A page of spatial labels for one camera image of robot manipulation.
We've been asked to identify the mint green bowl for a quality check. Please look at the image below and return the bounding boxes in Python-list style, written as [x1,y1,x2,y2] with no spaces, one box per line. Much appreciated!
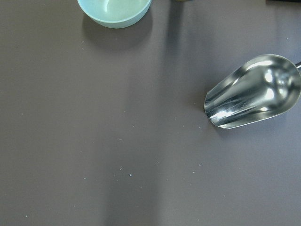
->
[78,0,152,29]

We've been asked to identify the silver metal scoop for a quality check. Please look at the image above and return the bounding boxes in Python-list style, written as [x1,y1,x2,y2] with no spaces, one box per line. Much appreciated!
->
[204,54,301,129]

